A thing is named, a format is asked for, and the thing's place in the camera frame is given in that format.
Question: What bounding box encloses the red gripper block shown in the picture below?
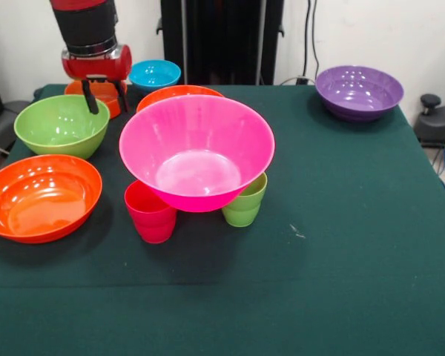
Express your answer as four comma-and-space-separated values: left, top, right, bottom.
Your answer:
61, 43, 134, 116

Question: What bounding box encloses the small blue bowl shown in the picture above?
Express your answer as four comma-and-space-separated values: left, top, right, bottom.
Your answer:
128, 59, 182, 96

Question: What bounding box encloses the wide orange bowl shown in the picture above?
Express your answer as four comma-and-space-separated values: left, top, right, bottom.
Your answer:
136, 85, 225, 113
0, 154, 103, 245

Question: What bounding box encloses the green bowl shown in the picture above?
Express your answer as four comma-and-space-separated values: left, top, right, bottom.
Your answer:
13, 94, 111, 161

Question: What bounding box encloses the large pink bowl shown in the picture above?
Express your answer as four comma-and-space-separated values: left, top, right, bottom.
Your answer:
119, 94, 276, 213

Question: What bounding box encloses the crimson red cup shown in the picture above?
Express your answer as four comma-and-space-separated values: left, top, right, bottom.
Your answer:
124, 180, 178, 245

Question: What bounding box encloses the green cup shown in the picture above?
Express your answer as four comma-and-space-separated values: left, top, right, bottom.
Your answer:
221, 172, 268, 228

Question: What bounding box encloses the purple bowl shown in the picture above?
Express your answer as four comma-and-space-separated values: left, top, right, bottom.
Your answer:
314, 65, 405, 123

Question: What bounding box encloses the small deep orange bowl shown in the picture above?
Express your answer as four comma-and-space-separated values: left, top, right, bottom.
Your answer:
64, 78, 128, 119

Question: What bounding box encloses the dark green tablecloth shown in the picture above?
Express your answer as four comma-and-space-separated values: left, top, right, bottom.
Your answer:
0, 83, 445, 356

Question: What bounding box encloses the black round knob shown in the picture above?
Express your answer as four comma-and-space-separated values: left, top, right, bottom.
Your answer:
421, 93, 442, 116

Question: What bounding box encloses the grey pedestal leg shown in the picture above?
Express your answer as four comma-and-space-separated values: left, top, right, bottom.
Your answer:
0, 99, 36, 179
413, 105, 445, 171

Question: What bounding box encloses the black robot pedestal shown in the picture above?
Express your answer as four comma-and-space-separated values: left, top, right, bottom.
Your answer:
156, 0, 285, 86

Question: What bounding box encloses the black hanging cable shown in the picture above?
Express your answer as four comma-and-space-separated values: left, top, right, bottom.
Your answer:
302, 0, 322, 81

